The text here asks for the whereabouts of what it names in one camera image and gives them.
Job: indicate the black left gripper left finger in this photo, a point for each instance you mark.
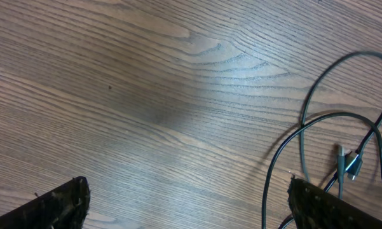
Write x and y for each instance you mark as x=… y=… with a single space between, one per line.
x=64 y=207

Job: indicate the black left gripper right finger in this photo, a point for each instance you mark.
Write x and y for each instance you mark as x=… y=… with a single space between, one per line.
x=313 y=208

